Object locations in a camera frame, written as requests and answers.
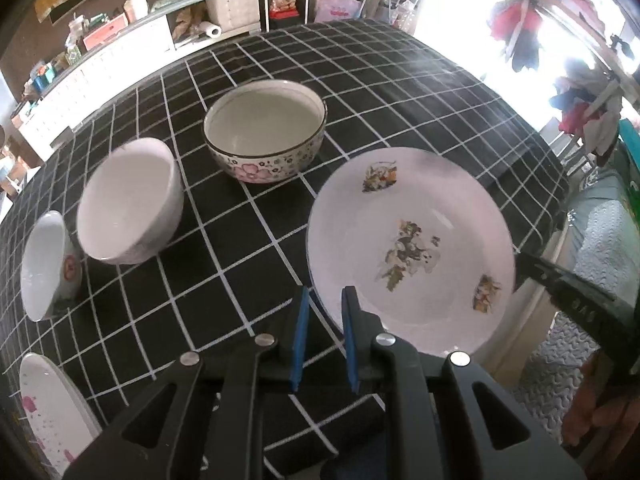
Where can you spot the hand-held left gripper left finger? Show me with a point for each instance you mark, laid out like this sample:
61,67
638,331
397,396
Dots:
299,340

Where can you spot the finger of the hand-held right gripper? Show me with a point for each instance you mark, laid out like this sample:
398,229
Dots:
537,272

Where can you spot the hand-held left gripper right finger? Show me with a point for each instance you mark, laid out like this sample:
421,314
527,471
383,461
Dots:
351,340

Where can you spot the white plate with floral print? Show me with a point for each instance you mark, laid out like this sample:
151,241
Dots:
440,210

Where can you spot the bowl with pink flowers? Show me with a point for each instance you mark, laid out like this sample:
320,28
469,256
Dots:
265,125

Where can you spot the person's right hand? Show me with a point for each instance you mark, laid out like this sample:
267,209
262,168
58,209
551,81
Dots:
597,405

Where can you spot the grey quilted cover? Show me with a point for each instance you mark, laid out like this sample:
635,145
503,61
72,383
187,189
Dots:
605,230

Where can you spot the black checked tablecloth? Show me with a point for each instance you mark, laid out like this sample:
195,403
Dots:
240,240

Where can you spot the mixed hanging clothes bundle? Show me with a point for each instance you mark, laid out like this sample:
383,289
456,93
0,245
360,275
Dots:
587,105

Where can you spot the plain white bowl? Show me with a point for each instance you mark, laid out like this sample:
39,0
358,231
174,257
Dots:
127,200

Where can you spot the red and black hanging clothes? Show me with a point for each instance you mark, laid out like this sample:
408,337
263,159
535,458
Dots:
522,35

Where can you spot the white plate pink speckles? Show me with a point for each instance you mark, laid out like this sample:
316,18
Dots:
52,410

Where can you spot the small white bowl red mark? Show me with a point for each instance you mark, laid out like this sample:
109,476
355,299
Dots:
42,265

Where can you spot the paper towel roll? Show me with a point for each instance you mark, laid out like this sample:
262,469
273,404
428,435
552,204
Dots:
209,31

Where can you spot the pink bag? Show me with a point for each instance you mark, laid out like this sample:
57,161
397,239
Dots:
337,8

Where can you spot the white cabinet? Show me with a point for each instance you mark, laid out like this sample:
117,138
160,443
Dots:
120,52

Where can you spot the pink box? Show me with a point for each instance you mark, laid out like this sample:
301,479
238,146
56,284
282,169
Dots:
106,32

